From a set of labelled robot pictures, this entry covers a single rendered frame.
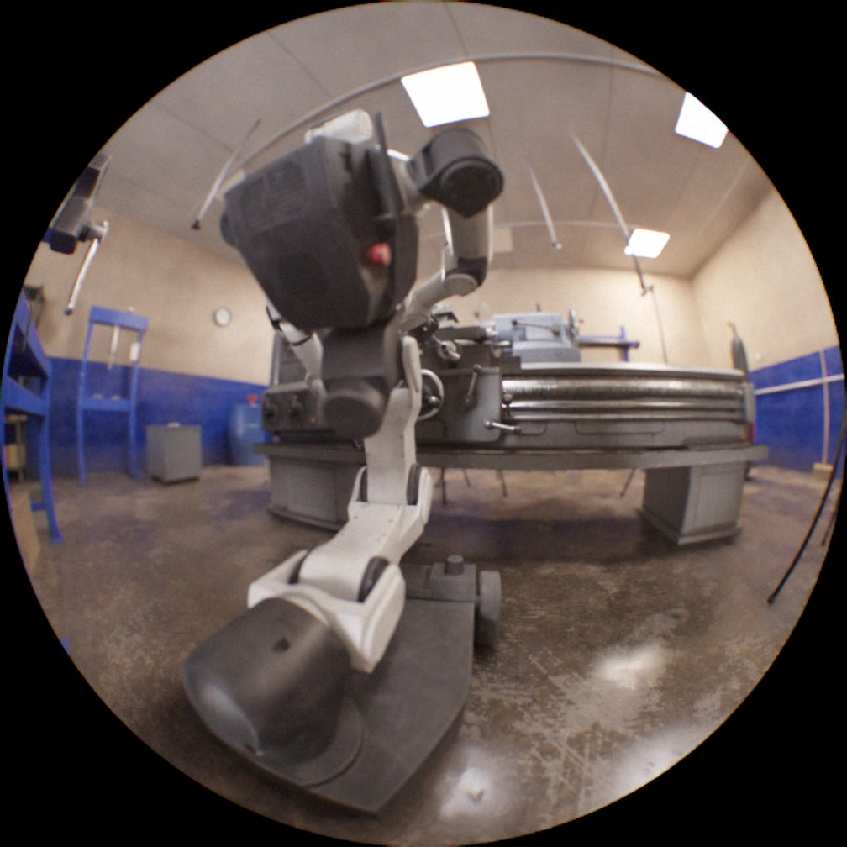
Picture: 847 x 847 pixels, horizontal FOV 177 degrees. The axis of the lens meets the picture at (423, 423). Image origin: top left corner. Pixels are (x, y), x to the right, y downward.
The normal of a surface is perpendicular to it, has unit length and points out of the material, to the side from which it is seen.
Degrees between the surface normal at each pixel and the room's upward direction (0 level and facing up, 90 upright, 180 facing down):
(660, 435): 90
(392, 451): 101
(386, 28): 180
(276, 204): 133
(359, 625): 58
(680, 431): 90
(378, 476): 87
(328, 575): 41
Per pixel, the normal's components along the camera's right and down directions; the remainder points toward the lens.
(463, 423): -0.34, -0.01
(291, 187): -0.28, 0.68
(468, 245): -0.04, 0.99
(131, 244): 0.94, 0.00
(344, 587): -0.14, -0.64
